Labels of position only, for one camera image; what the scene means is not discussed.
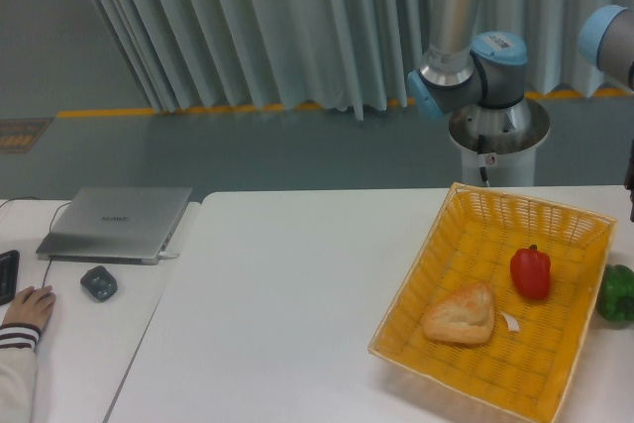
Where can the yellow wicker basket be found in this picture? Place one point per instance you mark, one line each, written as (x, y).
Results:
(525, 375)

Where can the silver closed laptop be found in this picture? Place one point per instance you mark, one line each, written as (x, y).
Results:
(116, 225)

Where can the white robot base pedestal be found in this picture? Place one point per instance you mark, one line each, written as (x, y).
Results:
(498, 147)

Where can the green bell pepper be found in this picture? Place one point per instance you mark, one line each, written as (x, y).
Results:
(615, 298)

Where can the dark grey round gadget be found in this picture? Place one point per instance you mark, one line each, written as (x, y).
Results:
(99, 283)

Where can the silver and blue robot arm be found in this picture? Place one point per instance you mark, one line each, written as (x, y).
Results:
(478, 81)

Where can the golden puff pastry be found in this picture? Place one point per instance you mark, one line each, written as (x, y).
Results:
(465, 316)

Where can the small white paper scrap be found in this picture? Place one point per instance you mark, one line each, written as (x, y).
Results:
(511, 323)

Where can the pale green curtain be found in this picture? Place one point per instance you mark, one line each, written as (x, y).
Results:
(341, 54)

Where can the brown floor mat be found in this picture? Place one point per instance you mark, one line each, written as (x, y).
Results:
(19, 135)

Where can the red bell pepper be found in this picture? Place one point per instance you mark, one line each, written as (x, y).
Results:
(530, 271)

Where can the person's hand on mouse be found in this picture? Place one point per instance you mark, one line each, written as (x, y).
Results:
(23, 311)

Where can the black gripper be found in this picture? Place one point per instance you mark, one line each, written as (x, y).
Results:
(629, 180)

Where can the black keyboard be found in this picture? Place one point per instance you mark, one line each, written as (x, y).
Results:
(9, 269)

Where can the cream sleeved forearm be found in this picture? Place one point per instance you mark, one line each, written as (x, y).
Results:
(18, 371)

